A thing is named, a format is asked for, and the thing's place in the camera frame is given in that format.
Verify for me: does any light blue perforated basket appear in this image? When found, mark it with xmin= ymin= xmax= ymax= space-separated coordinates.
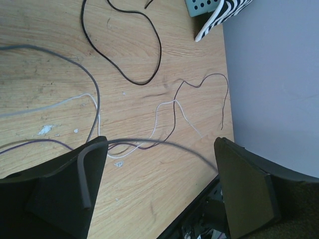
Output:
xmin=185 ymin=0 xmax=220 ymax=17

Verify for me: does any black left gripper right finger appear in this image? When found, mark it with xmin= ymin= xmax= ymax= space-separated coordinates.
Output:
xmin=214 ymin=137 xmax=319 ymax=239

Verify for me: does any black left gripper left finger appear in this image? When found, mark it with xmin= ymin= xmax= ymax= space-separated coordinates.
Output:
xmin=0 ymin=136 xmax=108 ymax=239

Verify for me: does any purple wire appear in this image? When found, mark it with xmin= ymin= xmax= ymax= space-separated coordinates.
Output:
xmin=0 ymin=73 xmax=229 ymax=155

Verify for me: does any white wire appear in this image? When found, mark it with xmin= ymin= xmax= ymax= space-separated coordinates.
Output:
xmin=0 ymin=92 xmax=203 ymax=160

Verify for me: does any grey wire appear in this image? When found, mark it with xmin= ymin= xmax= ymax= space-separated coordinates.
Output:
xmin=0 ymin=44 xmax=220 ymax=210

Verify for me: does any black white striped cloth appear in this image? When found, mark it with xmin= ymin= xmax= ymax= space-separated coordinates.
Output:
xmin=195 ymin=0 xmax=252 ymax=42

